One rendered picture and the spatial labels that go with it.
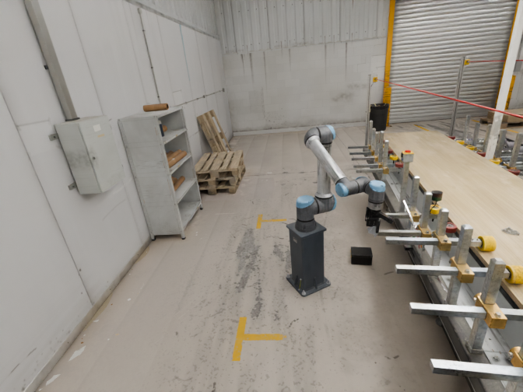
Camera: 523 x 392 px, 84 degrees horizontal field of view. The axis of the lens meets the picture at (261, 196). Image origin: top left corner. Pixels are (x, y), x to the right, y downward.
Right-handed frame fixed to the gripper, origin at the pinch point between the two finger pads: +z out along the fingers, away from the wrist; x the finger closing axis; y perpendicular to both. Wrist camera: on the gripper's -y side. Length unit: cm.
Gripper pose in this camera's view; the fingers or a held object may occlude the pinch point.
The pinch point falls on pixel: (376, 235)
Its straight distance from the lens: 204.1
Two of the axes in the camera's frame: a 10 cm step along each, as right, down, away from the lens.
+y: -9.8, -0.1, 2.0
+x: -1.9, 4.1, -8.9
